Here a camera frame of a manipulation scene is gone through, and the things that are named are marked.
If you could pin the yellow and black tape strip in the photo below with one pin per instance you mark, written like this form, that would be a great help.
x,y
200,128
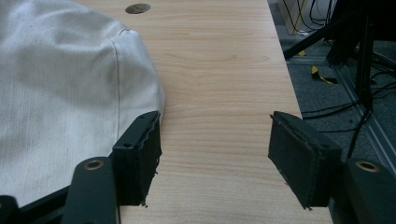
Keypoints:
x,y
315,71

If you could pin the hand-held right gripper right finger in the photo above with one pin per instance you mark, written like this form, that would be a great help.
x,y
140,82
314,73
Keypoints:
x,y
295,158

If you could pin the small yellow tape piece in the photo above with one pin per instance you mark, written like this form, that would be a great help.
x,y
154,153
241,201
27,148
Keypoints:
x,y
302,53

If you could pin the black metal stand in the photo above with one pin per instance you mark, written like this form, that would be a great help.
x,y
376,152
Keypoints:
x,y
364,62

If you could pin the round metal table grommet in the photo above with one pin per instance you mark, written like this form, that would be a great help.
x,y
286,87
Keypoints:
x,y
138,8

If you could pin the light wooden box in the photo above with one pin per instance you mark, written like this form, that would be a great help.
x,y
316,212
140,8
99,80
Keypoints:
x,y
292,15

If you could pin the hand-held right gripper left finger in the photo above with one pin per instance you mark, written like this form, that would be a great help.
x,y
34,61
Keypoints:
x,y
137,161

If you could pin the aluminium floor rail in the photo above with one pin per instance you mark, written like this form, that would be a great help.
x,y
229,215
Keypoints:
x,y
381,143

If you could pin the white denim cloth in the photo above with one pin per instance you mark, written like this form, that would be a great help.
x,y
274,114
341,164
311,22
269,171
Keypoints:
x,y
62,77

